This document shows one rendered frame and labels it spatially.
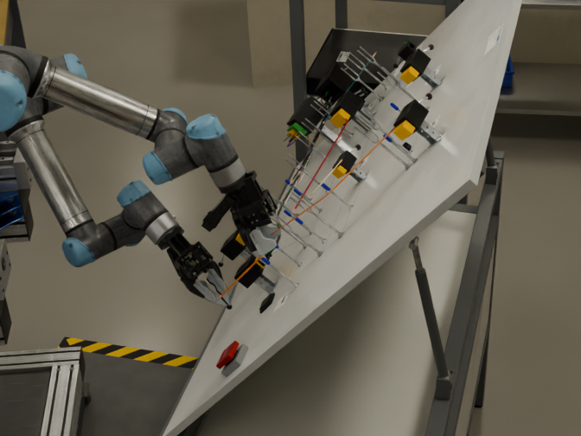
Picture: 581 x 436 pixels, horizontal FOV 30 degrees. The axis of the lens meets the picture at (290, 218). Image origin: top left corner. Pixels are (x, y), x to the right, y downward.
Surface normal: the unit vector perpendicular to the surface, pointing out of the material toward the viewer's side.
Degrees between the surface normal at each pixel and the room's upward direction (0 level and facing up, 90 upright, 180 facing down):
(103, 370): 0
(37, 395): 0
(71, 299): 0
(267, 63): 90
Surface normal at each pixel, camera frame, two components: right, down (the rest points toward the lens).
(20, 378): -0.04, -0.82
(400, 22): 0.07, 0.57
